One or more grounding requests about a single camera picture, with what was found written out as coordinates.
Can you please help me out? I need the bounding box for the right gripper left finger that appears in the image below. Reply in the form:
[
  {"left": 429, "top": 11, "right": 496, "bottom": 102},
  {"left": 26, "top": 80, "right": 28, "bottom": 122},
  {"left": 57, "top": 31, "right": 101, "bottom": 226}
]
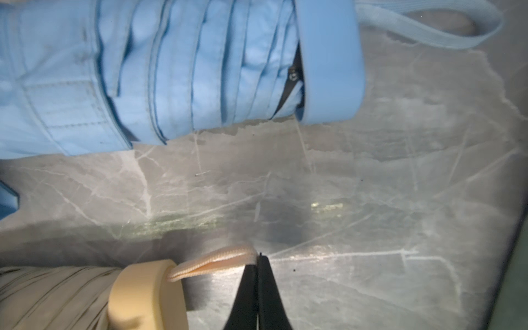
[{"left": 224, "top": 265, "right": 259, "bottom": 330}]

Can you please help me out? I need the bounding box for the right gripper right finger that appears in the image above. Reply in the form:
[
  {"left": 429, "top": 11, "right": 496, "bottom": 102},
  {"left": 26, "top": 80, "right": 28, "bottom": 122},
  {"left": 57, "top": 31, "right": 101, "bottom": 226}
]
[{"left": 257, "top": 254, "right": 293, "bottom": 330}]

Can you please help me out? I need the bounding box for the beige sleeved umbrella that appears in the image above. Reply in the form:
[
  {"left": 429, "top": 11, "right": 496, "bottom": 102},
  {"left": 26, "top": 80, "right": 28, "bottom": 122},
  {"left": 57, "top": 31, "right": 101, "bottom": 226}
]
[{"left": 1, "top": 246, "right": 257, "bottom": 329}]

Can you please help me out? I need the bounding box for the blue umbrella sleeve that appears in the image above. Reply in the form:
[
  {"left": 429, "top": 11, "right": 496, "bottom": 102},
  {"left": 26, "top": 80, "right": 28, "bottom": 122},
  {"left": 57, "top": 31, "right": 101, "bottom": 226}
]
[{"left": 0, "top": 181, "right": 19, "bottom": 220}]

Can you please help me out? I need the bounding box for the blue sleeved umbrella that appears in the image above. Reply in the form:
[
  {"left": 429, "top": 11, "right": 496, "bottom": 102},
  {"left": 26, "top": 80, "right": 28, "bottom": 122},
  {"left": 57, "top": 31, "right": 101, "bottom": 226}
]
[{"left": 1, "top": 1, "right": 503, "bottom": 160}]

